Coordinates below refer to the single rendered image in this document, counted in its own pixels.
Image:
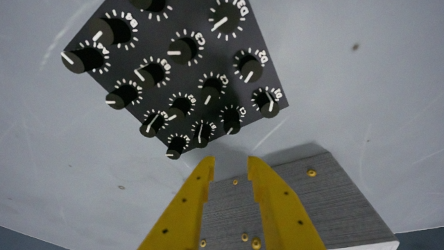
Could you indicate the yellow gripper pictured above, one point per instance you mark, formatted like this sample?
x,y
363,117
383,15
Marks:
x,y
285,222

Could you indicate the black knob box panel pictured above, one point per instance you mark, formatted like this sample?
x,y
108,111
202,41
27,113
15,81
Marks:
x,y
190,71

